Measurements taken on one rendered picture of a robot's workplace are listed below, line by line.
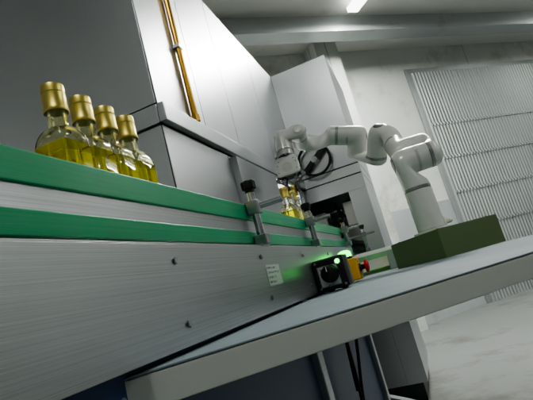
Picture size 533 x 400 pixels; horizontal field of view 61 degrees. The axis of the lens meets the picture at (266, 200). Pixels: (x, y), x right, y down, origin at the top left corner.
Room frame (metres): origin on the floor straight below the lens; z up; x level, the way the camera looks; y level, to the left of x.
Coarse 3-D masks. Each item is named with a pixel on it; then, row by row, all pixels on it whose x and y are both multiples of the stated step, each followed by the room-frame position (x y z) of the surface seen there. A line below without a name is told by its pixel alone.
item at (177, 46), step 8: (168, 0) 1.43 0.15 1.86; (168, 8) 1.42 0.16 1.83; (168, 16) 1.42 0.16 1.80; (176, 32) 1.43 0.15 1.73; (176, 40) 1.42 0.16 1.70; (176, 48) 1.42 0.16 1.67; (184, 64) 1.43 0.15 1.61; (184, 72) 1.42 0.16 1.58; (184, 80) 1.42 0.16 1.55; (192, 96) 1.43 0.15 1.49; (192, 104) 1.42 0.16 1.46; (192, 112) 1.42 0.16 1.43; (200, 120) 1.43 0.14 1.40
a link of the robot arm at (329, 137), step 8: (328, 128) 1.90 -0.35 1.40; (336, 128) 1.89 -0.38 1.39; (320, 136) 1.99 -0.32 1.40; (328, 136) 1.90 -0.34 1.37; (336, 136) 1.89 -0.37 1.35; (296, 144) 1.97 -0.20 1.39; (304, 144) 1.97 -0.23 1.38; (312, 144) 2.00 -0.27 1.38; (320, 144) 1.97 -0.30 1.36; (328, 144) 1.93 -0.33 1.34; (336, 144) 1.93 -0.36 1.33
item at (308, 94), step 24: (288, 72) 2.74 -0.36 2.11; (312, 72) 2.70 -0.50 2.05; (288, 96) 2.75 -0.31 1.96; (312, 96) 2.71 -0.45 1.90; (336, 96) 2.67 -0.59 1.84; (288, 120) 2.77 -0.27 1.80; (312, 120) 2.72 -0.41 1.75; (336, 120) 2.68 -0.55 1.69; (336, 168) 2.71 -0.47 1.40; (360, 168) 2.67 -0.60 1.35; (312, 192) 2.76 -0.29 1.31; (336, 192) 2.72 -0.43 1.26
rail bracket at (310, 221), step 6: (306, 204) 1.30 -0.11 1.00; (306, 210) 1.30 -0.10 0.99; (306, 216) 1.31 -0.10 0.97; (312, 216) 1.30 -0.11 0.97; (324, 216) 1.29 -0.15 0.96; (306, 222) 1.30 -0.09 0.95; (312, 222) 1.30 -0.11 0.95; (312, 228) 1.30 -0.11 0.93; (312, 234) 1.31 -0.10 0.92; (312, 240) 1.30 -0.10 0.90; (318, 240) 1.30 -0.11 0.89; (318, 246) 1.30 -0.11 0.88
